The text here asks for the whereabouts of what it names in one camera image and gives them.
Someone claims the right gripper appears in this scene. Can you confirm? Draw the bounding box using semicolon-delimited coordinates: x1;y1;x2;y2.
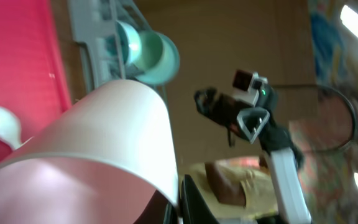
194;87;270;144

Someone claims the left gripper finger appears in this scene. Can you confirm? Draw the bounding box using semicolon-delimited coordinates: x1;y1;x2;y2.
181;174;219;224

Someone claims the light blue plate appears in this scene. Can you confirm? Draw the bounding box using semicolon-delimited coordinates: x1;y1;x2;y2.
136;32;180;85

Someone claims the pink cup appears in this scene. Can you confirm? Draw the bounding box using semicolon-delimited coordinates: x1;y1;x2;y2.
0;80;178;223

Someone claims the light blue bowl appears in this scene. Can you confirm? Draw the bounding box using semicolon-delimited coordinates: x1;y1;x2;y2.
116;21;142;65

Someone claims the white plastic spoon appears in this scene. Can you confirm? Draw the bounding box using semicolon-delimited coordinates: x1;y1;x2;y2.
0;106;32;151

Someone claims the green bowl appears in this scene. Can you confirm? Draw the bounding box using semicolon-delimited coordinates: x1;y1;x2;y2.
134;31;163;71

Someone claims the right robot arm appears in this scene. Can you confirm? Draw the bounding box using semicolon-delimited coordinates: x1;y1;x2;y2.
194;84;312;224

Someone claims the grey dishwasher rack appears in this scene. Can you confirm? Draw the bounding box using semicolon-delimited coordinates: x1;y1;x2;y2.
68;0;151;93

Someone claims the person in yellow shirt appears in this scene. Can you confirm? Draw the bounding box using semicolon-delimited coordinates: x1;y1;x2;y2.
185;157;277;223

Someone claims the round dark hoop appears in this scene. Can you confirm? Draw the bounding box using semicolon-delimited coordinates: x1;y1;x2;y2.
290;85;358;155

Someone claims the red serving tray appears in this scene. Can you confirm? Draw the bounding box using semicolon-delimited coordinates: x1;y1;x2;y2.
0;0;73;180

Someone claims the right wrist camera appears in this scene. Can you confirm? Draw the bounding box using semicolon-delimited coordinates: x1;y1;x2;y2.
232;70;268;107

